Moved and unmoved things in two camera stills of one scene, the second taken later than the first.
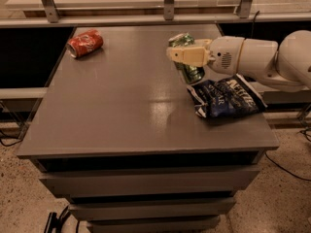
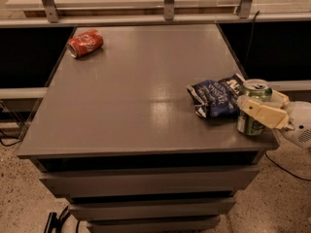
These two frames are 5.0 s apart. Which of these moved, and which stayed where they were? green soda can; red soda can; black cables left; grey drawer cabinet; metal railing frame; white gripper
Moved: green soda can; white gripper
Stayed: metal railing frame; black cables left; grey drawer cabinet; red soda can
